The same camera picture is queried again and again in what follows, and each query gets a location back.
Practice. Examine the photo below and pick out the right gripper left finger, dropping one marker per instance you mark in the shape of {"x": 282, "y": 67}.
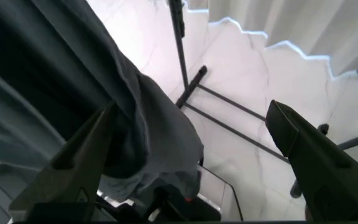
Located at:
{"x": 73, "y": 174}

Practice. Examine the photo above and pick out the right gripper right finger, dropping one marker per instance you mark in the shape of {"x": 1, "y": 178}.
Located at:
{"x": 331, "y": 174}

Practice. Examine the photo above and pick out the dark grey sleeveless top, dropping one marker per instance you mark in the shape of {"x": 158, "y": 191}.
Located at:
{"x": 73, "y": 62}

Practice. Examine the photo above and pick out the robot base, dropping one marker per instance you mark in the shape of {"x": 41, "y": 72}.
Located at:
{"x": 213, "y": 193}

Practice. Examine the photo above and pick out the black clothes rack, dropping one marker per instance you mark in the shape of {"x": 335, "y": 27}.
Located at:
{"x": 179, "y": 46}

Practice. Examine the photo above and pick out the white curtain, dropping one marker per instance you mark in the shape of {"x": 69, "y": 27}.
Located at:
{"x": 322, "y": 25}

